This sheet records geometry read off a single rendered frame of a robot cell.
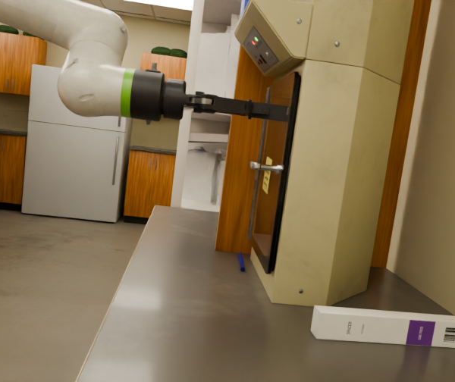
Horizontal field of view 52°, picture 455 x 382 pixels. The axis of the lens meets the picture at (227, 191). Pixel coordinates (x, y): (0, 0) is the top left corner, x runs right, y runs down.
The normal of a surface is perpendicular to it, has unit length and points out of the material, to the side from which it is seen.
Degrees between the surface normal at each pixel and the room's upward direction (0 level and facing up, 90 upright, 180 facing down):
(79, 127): 90
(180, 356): 0
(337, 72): 90
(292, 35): 90
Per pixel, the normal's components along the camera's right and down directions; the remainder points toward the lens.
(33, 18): 0.18, 0.59
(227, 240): 0.08, 0.13
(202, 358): 0.12, -0.99
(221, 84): -0.24, 0.24
